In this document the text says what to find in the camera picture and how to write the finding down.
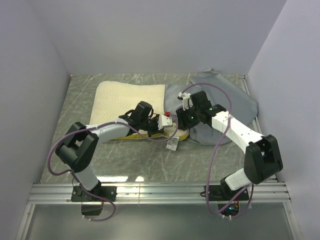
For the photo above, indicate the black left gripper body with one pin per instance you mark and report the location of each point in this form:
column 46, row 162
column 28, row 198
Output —
column 150, row 125

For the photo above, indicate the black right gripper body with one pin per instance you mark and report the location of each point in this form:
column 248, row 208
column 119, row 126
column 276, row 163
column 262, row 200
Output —
column 191, row 117

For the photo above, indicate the cream quilted pillow yellow edge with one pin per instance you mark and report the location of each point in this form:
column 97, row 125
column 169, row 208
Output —
column 114, row 99

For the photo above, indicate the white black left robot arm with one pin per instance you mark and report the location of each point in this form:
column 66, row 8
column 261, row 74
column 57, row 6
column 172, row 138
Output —
column 81, row 141

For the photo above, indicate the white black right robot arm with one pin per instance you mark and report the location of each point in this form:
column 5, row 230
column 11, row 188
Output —
column 218, row 118

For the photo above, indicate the white pillow care label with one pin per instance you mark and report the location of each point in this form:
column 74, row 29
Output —
column 172, row 143

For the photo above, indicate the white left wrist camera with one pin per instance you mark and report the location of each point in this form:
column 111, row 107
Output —
column 165, row 121

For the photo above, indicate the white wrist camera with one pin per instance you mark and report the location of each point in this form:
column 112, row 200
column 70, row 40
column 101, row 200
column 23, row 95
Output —
column 165, row 121
column 185, row 97

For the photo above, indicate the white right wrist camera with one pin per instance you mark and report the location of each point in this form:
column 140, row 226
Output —
column 185, row 97

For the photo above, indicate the aluminium right side rail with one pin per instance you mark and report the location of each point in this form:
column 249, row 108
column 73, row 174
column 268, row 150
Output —
column 262, row 157

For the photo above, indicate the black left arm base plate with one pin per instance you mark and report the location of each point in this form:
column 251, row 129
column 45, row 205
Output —
column 107, row 192

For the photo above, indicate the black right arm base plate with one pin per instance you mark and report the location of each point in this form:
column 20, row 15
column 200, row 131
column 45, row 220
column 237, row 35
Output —
column 220, row 193

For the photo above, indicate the aluminium front rail frame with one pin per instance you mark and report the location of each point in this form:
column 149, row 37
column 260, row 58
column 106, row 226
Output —
column 159, row 211

